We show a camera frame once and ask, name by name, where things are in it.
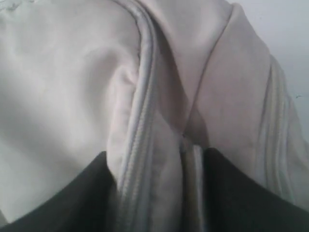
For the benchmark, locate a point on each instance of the beige duffel bag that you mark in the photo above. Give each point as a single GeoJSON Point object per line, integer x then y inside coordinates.
{"type": "Point", "coordinates": [153, 83]}

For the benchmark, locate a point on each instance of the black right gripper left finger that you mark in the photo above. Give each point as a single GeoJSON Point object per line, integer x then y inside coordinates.
{"type": "Point", "coordinates": [81, 206]}

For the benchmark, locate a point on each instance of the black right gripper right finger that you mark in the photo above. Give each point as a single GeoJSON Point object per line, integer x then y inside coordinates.
{"type": "Point", "coordinates": [235, 203]}

